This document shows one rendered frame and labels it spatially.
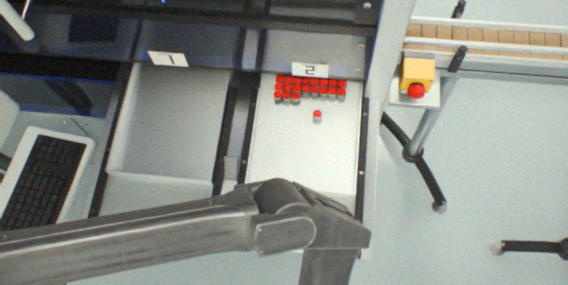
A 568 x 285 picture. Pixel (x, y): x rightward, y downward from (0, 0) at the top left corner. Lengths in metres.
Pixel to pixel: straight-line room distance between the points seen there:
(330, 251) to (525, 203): 1.77
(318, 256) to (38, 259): 0.30
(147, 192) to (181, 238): 0.77
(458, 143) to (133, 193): 1.45
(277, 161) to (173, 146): 0.26
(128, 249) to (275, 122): 0.83
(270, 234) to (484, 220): 1.77
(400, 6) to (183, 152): 0.65
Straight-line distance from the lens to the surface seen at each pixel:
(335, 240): 0.64
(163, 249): 0.60
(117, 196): 1.38
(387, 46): 1.17
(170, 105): 1.43
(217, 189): 1.30
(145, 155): 1.39
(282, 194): 0.62
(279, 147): 1.34
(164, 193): 1.35
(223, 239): 0.61
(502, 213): 2.32
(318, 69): 1.27
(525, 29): 1.50
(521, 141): 2.45
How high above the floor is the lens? 2.13
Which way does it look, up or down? 66 degrees down
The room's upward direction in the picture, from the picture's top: 6 degrees counter-clockwise
